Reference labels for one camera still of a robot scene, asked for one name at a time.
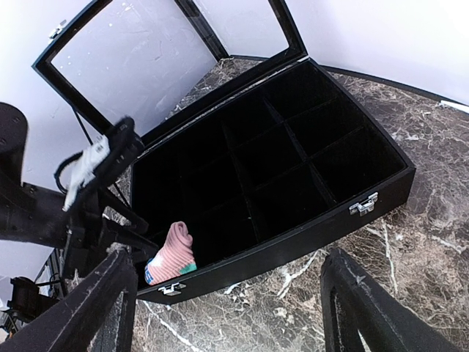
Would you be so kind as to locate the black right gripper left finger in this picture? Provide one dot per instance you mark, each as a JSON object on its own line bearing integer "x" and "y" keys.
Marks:
{"x": 71, "y": 324}

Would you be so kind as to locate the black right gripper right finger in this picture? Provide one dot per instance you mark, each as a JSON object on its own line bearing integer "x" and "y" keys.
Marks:
{"x": 357, "y": 311}

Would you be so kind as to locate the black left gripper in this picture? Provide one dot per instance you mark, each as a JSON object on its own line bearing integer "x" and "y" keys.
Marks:
{"x": 96, "y": 220}

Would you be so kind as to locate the pink teal patterned sock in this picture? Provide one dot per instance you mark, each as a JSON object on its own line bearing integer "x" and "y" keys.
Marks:
{"x": 174, "y": 259}

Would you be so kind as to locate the black storage box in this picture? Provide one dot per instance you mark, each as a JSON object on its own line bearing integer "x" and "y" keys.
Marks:
{"x": 278, "y": 172}

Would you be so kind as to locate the black box glass lid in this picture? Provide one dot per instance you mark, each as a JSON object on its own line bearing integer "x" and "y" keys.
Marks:
{"x": 164, "y": 63}

